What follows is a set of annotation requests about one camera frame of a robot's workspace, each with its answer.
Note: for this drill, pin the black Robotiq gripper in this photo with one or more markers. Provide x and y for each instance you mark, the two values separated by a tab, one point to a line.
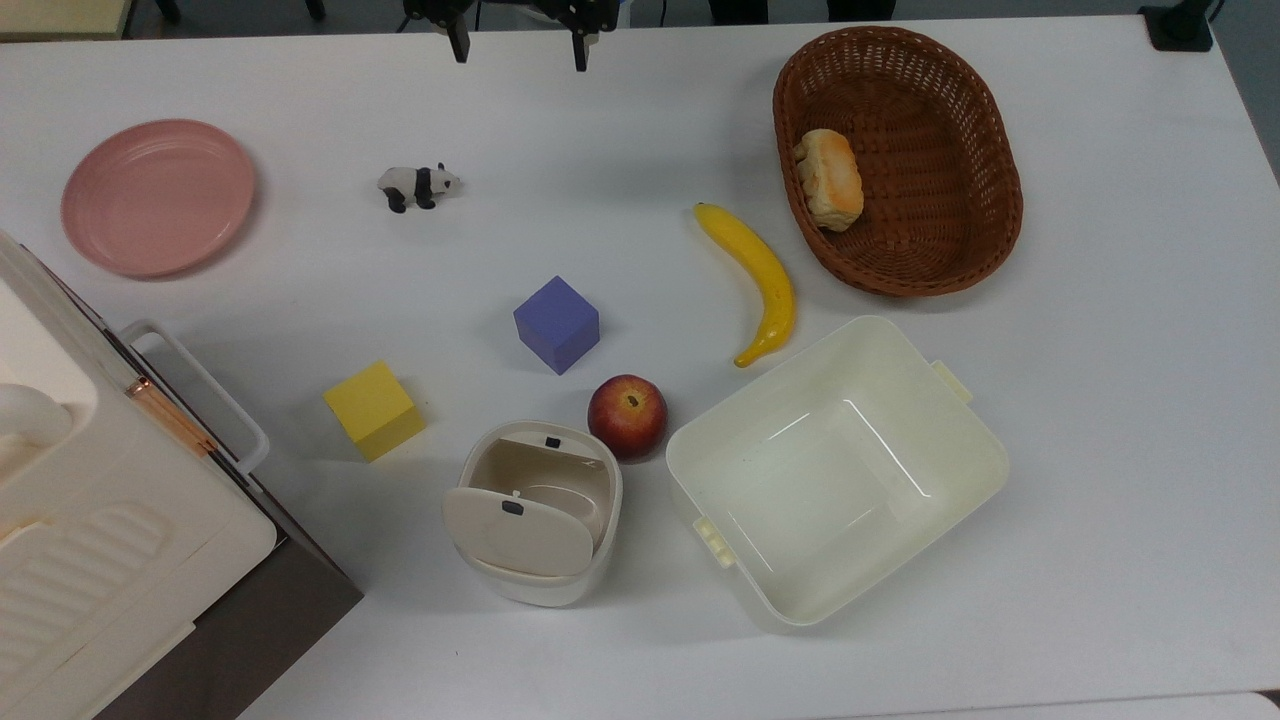
585	10

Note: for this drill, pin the cream trash can lid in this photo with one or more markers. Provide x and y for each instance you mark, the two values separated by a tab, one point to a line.
520	535

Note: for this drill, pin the small cream trash can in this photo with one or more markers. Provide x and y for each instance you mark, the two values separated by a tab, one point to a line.
550	592

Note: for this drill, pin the panda toy figure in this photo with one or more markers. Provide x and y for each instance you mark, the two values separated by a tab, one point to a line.
412	184

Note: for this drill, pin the purple cube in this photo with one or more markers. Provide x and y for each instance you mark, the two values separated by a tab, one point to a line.
556	325

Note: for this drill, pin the yellow banana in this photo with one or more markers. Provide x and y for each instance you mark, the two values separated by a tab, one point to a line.
765	275

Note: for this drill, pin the bread roll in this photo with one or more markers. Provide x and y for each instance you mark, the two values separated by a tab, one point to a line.
830	180

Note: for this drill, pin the red apple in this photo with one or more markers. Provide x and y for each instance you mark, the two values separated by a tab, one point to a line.
627	417

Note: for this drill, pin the pink plate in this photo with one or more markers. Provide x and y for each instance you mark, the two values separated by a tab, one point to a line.
158	198

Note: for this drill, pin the yellow cube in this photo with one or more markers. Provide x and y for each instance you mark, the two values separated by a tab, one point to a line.
374	410

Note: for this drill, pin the brown wicker basket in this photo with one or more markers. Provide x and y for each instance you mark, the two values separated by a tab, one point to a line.
930	200

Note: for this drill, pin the beige side table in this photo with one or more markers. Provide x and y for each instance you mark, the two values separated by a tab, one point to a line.
60	15

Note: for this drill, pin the orange box latch strip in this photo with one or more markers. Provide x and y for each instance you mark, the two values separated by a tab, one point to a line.
170	415

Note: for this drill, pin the cream plastic tub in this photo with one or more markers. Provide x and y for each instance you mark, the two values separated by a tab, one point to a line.
835	475

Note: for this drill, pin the dark brown wooden drawer box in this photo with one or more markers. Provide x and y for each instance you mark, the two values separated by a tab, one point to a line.
260	630

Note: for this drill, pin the black clamp mount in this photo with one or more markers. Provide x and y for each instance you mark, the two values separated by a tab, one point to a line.
1178	25

